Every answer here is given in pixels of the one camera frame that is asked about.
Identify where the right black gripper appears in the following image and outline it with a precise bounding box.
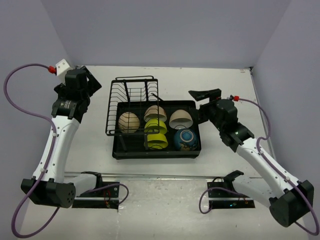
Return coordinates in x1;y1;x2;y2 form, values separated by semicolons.
189;88;225;132

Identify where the beige white bowl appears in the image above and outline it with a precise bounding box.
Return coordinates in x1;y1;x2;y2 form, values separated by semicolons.
143;105;167;122
169;109;194;130

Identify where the yellow green bowl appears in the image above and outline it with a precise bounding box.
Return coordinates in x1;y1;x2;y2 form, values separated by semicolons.
144;118;168;135
144;133;169;150

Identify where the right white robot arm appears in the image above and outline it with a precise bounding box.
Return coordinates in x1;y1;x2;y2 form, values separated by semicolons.
189;88;316;228

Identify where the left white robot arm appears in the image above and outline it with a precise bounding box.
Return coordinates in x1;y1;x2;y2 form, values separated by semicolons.
20;66;104;208

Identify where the blue patterned bowl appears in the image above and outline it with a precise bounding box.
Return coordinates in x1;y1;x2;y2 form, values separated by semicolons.
173;128;199;151

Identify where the wooden bowl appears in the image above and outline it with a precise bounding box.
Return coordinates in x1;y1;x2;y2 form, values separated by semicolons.
118;112;140;134

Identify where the black drip tray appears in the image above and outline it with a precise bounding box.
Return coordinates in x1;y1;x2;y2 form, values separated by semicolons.
105;100;202;160

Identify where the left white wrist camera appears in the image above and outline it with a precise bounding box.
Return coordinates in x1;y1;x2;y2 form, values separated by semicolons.
55;59;75;84

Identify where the black wire dish rack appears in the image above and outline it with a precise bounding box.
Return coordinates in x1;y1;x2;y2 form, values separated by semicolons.
105;75;160;153

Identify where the metal rail strip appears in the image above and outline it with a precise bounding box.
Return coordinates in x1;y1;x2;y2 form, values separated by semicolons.
64;170;266;183

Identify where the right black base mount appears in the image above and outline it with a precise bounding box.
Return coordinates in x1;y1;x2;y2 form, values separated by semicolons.
207;170;256;210

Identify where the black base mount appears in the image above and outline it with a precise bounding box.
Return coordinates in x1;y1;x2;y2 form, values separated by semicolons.
72;171;120;210
207;170;256;210

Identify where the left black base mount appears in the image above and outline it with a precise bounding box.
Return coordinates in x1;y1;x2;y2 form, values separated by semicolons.
72;171;120;210

